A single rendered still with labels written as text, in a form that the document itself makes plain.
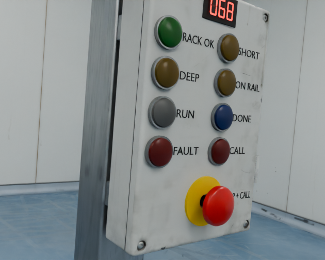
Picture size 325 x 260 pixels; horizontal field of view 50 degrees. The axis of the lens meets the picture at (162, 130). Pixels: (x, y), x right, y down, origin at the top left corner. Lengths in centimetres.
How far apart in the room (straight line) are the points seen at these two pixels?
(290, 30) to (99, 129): 356
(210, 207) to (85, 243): 15
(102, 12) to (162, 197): 20
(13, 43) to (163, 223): 371
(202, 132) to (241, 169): 8
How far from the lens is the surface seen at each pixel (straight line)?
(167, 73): 32
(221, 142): 37
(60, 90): 408
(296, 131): 366
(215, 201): 35
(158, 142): 32
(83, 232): 42
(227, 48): 37
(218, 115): 36
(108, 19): 39
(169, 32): 32
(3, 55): 395
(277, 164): 379
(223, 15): 38
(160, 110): 31
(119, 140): 34
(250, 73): 41
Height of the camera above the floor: 99
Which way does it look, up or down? 3 degrees down
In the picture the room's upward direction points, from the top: 5 degrees clockwise
